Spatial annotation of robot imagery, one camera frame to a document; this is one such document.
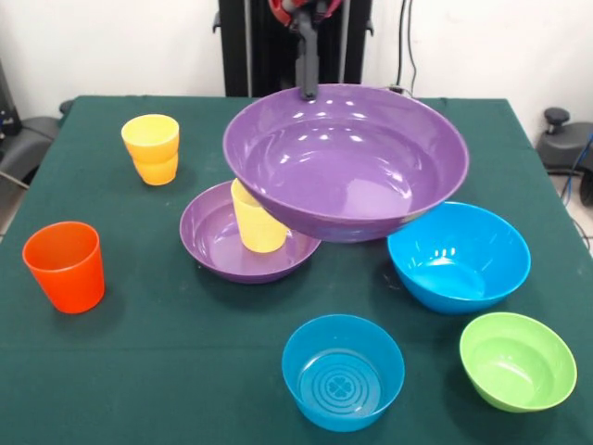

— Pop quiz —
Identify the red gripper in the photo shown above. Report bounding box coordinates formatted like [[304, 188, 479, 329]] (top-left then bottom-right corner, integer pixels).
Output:
[[268, 0, 343, 101]]

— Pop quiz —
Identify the purple bowl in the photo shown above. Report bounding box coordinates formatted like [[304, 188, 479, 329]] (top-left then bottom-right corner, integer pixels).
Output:
[[179, 181, 323, 285], [221, 83, 470, 245]]

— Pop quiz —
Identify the pale yellow translucent cup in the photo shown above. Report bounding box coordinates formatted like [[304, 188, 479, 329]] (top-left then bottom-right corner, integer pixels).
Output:
[[231, 178, 291, 254]]

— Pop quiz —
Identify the small blue patterned bowl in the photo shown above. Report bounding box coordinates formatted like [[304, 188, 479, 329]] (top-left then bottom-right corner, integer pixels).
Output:
[[281, 313, 407, 434]]

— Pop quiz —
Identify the amber yellow cup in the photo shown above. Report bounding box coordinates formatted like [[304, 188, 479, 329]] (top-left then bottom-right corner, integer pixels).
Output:
[[131, 151, 180, 187]]

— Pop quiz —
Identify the large blue bowl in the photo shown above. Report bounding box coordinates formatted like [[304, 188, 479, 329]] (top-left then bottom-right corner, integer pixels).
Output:
[[386, 201, 532, 316]]

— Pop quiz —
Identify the orange cup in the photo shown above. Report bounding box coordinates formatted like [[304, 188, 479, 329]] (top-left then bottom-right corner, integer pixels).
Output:
[[21, 221, 107, 315]]

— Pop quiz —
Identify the green bowl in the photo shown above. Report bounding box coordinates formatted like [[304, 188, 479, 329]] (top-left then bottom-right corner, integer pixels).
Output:
[[459, 311, 578, 413]]

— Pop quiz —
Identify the dark green table cloth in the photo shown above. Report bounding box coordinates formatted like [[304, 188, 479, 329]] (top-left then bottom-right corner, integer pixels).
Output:
[[0, 95, 593, 445]]

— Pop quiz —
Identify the black wall cable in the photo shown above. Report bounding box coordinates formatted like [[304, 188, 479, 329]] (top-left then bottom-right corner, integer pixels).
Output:
[[396, 0, 409, 90], [406, 0, 419, 96]]

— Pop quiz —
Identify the black pedestal leg with caster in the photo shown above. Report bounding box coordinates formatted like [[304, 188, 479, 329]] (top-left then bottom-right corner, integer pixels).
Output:
[[536, 107, 593, 208], [0, 99, 73, 189]]

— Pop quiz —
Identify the blue cable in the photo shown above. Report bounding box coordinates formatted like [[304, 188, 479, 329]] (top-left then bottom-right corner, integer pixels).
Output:
[[560, 132, 593, 203]]

